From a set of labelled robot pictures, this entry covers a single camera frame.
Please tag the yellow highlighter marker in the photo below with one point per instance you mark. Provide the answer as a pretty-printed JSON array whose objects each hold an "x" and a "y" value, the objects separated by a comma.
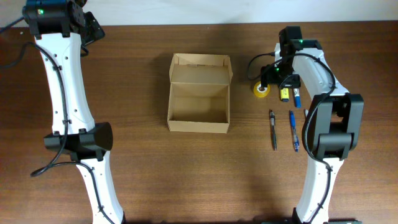
[{"x": 284, "y": 94}]

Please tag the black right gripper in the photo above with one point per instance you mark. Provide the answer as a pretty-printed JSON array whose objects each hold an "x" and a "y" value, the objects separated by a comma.
[{"x": 267, "y": 76}]

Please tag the open cardboard box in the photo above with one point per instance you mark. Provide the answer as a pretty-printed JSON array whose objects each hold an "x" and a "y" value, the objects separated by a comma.
[{"x": 199, "y": 99}]

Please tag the black clear retractable pen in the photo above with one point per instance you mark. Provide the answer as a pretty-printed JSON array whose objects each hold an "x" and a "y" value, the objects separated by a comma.
[{"x": 273, "y": 132}]

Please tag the blue whiteboard marker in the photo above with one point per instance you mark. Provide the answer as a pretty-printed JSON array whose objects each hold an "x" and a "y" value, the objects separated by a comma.
[{"x": 297, "y": 98}]

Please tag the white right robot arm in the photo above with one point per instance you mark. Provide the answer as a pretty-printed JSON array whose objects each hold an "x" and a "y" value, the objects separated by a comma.
[{"x": 331, "y": 128}]

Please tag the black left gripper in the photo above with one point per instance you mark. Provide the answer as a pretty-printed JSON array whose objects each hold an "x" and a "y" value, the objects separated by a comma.
[{"x": 95, "y": 30}]

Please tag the clear yellow tape roll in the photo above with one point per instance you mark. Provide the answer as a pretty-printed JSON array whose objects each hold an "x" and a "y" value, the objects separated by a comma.
[{"x": 261, "y": 91}]

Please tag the blue clear retractable pen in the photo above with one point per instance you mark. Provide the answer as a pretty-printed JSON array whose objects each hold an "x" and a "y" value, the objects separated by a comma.
[{"x": 294, "y": 131}]

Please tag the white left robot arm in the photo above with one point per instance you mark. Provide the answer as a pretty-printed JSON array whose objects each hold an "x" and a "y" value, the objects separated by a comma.
[{"x": 62, "y": 31}]

